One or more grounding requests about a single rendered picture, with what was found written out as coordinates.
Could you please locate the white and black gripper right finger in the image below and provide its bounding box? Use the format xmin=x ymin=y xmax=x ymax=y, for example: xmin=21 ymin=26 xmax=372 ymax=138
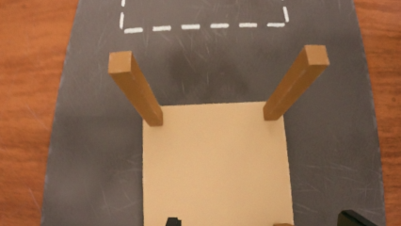
xmin=337 ymin=209 xmax=377 ymax=226

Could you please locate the dark brown flat mat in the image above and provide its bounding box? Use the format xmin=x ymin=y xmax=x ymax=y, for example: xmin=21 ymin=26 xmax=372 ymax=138
xmin=40 ymin=0 xmax=386 ymax=226

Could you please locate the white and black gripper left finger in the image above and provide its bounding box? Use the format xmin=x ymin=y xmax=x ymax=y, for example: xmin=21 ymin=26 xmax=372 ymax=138
xmin=165 ymin=217 xmax=182 ymax=226

